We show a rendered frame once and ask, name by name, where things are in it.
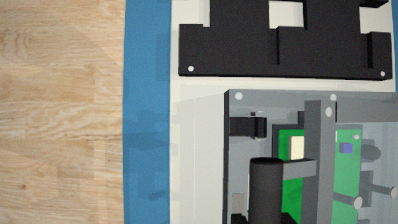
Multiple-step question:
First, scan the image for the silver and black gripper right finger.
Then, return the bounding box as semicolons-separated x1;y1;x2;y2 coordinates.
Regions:
281;212;298;224

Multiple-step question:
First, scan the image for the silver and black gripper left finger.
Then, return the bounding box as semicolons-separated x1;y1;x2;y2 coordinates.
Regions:
231;213;248;224

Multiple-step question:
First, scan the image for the green circuit board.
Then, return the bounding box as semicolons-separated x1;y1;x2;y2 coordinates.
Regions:
278;129;304;224

